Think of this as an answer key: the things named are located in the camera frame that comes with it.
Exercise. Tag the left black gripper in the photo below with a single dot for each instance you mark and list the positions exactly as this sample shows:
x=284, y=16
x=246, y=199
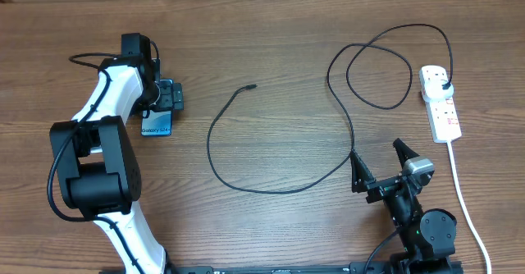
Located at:
x=170, y=99

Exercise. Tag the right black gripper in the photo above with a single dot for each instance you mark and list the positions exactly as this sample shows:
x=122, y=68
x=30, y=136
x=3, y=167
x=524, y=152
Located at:
x=361, y=180

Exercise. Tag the blue Galaxy smartphone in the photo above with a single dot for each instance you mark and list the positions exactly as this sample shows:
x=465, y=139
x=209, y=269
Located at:
x=156, y=123

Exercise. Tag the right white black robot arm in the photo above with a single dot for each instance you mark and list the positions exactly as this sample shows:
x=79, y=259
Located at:
x=423, y=241

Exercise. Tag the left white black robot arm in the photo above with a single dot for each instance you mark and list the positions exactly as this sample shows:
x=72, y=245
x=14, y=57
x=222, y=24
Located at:
x=95, y=175

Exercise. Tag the white charger plug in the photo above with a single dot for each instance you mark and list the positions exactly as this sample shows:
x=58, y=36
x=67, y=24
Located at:
x=436, y=90

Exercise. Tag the white power strip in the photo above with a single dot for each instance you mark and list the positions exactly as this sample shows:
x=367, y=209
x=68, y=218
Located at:
x=442, y=115

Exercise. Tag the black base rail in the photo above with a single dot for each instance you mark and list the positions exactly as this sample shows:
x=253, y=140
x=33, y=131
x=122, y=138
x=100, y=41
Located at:
x=287, y=269

